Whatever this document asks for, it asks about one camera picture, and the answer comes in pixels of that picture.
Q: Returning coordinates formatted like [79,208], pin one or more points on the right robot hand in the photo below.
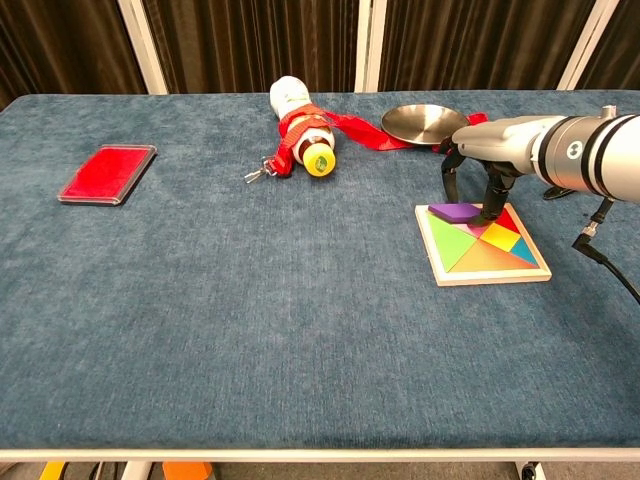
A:
[500,140]

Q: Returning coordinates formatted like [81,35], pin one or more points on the purple parallelogram piece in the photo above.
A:
[452,211]

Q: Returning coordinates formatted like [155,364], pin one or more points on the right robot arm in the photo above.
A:
[600,155]

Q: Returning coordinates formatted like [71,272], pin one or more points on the steel round bowl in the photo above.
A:
[422,122]

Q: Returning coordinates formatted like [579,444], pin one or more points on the red triangle tangram piece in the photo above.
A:
[507,220]

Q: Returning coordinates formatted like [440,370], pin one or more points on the yellow square tangram piece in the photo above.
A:
[501,237]

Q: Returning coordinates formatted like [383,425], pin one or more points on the blue triangle tangram piece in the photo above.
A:
[526,251]

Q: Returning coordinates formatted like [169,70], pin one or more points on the green triangle tangram piece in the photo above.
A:
[447,245]

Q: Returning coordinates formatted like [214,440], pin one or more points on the orange triangle tangram piece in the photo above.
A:
[492,260]

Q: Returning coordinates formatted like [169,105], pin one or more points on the wooden tangram tray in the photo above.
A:
[495,278]

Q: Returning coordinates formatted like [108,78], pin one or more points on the dark brown curtain panel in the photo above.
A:
[250,45]
[480,45]
[620,55]
[65,45]

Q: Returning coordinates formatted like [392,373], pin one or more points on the white bottle yellow cap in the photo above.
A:
[300,115]

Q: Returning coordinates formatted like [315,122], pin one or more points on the metal key clip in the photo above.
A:
[260,172]

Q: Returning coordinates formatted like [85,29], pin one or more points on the blue carpet table mat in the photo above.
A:
[280,310]

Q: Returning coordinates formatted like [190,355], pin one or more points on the red ink pad box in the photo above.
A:
[107,172]

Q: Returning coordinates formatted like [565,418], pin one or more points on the orange object under table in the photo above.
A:
[187,471]

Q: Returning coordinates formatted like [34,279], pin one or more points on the white partition post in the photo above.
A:
[587,47]
[145,50]
[370,45]

